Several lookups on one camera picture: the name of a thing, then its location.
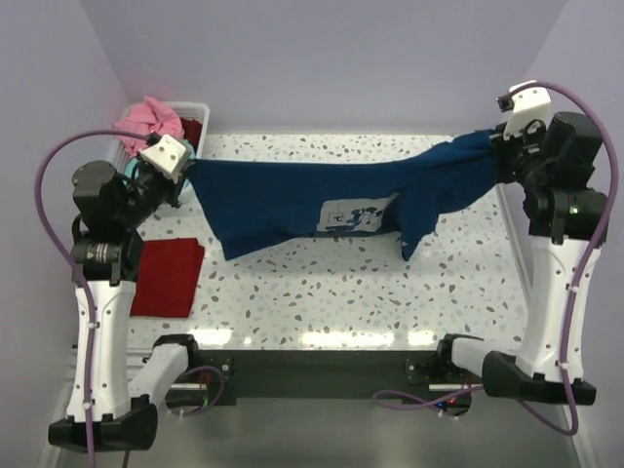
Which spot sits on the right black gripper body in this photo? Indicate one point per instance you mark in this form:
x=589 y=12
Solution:
x=516 y=157

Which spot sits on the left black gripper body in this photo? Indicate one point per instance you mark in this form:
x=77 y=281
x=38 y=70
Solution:
x=151 y=189

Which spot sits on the dark blue t shirt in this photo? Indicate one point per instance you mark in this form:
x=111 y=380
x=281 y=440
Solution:
x=251 y=206

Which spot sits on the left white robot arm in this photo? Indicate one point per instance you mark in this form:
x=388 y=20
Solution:
x=107 y=410

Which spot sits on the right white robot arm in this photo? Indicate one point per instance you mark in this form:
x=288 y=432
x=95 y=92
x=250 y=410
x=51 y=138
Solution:
x=567 y=225

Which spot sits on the teal t shirt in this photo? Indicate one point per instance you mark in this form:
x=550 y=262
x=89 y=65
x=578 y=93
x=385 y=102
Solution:
x=147 y=179

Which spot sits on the white plastic laundry basket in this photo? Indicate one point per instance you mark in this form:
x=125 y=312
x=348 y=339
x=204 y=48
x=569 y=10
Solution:
x=125 y=149

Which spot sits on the pink t shirt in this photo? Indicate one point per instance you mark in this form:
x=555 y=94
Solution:
x=151 y=116

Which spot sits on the dark red t shirt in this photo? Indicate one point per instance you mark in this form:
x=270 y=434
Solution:
x=193 y=130

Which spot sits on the folded red t shirt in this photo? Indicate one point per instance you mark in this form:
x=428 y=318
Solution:
x=167 y=278

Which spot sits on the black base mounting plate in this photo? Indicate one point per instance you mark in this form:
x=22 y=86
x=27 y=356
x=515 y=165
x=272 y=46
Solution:
x=349 y=375

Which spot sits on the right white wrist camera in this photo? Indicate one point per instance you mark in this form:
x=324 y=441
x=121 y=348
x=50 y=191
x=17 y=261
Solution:
x=526 y=103

